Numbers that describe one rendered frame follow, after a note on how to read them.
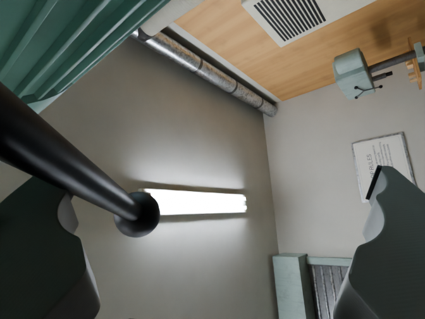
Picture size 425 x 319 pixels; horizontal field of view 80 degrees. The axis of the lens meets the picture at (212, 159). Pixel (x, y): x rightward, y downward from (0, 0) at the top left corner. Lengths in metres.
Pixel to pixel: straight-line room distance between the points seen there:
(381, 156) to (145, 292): 2.48
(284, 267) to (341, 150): 1.42
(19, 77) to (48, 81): 0.02
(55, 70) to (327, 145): 3.10
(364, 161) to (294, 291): 1.54
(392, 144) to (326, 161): 0.64
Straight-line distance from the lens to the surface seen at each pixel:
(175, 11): 1.88
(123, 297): 1.80
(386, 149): 3.07
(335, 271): 3.18
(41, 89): 0.22
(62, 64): 0.19
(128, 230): 0.20
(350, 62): 2.23
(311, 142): 3.26
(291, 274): 3.07
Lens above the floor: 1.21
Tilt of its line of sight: 38 degrees up
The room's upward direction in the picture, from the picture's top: 104 degrees counter-clockwise
